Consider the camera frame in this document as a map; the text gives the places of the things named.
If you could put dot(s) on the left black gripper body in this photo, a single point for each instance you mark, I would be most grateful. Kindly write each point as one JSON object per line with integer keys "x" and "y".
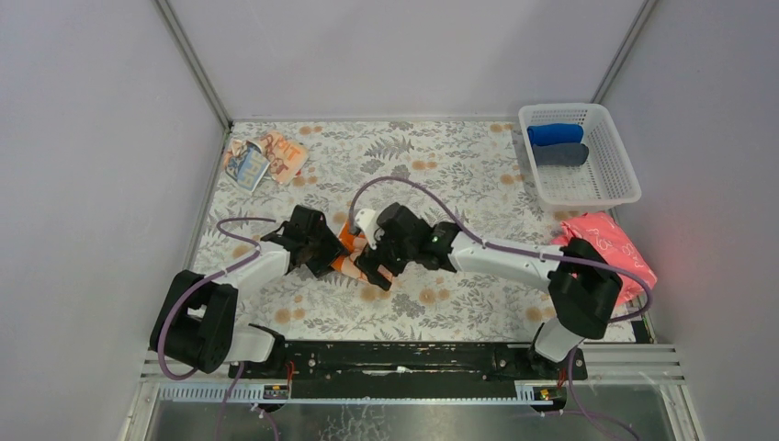
{"x": 322, "y": 253}

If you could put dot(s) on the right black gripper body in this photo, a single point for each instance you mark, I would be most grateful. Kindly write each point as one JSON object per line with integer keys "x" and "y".
{"x": 375, "y": 262}

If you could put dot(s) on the orange cartoon towel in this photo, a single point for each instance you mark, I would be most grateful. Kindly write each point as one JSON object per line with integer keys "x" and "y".
{"x": 354, "y": 244}

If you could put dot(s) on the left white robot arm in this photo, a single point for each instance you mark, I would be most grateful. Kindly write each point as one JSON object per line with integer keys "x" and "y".
{"x": 195, "y": 330}

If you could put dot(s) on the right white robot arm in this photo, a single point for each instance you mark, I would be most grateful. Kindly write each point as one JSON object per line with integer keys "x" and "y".
{"x": 582, "y": 288}

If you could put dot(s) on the peach lettered towel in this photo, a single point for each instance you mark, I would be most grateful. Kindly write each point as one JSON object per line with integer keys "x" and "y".
{"x": 247, "y": 162}

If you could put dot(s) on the floral table mat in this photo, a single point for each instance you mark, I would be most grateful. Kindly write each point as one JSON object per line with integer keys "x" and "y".
{"x": 474, "y": 171}

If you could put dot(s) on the grey rolled towel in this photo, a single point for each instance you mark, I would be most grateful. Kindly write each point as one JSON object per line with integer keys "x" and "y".
{"x": 565, "y": 154}

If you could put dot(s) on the blue rolled towel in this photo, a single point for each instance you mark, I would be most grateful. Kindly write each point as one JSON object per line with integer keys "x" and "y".
{"x": 556, "y": 133}

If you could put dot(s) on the white plastic basket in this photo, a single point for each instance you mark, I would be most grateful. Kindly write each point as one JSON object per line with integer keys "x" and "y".
{"x": 606, "y": 180}

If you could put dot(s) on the pink folded towel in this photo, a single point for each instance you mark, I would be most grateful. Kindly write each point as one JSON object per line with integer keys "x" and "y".
{"x": 612, "y": 243}

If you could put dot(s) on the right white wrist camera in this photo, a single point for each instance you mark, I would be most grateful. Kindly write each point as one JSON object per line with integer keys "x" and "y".
{"x": 366, "y": 221}

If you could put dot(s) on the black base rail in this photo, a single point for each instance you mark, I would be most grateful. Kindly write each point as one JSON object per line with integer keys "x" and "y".
{"x": 344, "y": 370}

